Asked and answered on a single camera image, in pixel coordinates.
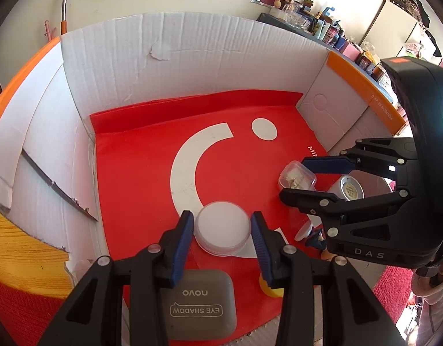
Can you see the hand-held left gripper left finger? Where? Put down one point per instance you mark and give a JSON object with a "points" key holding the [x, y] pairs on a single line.
{"points": [[181, 245]]}

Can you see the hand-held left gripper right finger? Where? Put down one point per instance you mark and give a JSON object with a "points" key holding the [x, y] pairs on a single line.
{"points": [[261, 248]]}

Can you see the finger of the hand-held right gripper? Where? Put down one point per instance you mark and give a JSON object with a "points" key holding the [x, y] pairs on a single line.
{"points": [[304, 198], [329, 164]]}

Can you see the small clear plastic box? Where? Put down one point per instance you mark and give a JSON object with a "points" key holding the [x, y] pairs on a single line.
{"points": [[297, 176]]}

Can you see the small white cup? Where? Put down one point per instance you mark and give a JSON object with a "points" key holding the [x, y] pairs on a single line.
{"points": [[347, 189]]}

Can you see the brown-haired doll figurine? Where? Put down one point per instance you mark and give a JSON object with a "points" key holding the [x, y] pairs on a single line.
{"points": [[315, 239]]}

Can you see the white round jar lid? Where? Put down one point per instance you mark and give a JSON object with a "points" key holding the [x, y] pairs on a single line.
{"points": [[221, 223]]}

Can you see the yellow round tin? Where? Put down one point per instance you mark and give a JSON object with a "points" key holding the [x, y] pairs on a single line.
{"points": [[273, 293]]}

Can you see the grey eyeshadow case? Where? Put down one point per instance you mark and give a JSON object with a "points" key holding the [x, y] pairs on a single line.
{"points": [[203, 317]]}

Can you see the orange cardboard box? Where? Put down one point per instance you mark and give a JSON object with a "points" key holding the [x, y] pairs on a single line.
{"points": [[135, 173]]}

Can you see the person's right forearm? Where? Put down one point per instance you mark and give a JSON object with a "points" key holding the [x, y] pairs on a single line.
{"points": [[434, 302]]}

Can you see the white wardrobe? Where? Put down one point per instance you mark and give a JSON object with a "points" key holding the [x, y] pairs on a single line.
{"points": [[394, 25]]}

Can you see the row of bottles and cups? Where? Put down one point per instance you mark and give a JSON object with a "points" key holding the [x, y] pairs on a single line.
{"points": [[326, 30]]}

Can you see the dark patterned bag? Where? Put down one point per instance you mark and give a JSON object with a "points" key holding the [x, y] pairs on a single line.
{"points": [[405, 0]]}

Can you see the side table with blue cloth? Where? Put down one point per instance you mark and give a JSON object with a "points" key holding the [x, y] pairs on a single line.
{"points": [[268, 18]]}

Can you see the red knitted cloth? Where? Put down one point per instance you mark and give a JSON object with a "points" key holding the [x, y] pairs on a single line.
{"points": [[20, 313]]}

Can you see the pink plastic hanger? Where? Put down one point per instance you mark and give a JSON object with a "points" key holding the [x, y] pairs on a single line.
{"points": [[48, 30]]}

